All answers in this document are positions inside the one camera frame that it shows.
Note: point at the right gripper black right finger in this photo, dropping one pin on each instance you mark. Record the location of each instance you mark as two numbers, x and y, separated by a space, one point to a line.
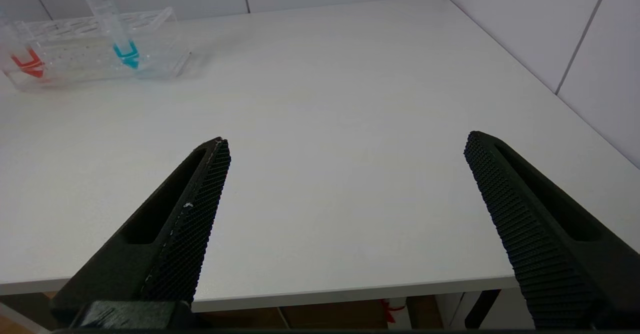
550 254

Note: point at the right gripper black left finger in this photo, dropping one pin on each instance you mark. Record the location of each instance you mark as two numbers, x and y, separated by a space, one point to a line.
150 254

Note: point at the test tube with blue pigment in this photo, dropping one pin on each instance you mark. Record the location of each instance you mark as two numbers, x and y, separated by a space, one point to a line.
127 53

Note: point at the clear plastic test tube rack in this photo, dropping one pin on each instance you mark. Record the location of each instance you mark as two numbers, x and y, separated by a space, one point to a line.
75 56

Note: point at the test tube with red pigment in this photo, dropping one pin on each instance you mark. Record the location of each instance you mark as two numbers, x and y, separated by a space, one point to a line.
30 64

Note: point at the black table leg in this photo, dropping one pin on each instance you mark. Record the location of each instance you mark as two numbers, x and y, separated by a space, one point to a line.
479 309

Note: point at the white item with red ribbon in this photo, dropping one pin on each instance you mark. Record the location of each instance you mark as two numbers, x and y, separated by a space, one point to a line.
397 314

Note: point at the brown cardboard box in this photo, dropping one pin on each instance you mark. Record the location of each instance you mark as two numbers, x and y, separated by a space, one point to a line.
320 316

